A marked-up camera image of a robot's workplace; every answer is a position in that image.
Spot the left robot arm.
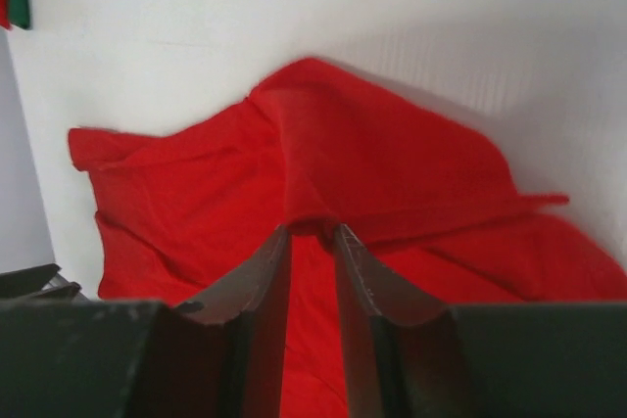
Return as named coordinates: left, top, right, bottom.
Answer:
left=0, top=263, right=81, bottom=302

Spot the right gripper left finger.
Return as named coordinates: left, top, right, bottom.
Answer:
left=1, top=227, right=291, bottom=417

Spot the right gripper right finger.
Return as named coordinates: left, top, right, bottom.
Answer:
left=334, top=226, right=626, bottom=417

